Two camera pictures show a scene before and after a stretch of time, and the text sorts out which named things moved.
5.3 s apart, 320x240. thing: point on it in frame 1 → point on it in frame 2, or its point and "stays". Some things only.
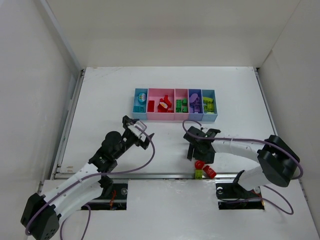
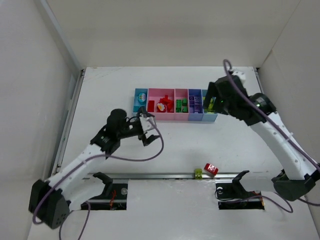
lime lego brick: (198, 174) stays
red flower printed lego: (162, 107) stays
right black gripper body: (200, 144) → (213, 95)
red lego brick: (151, 106) stays
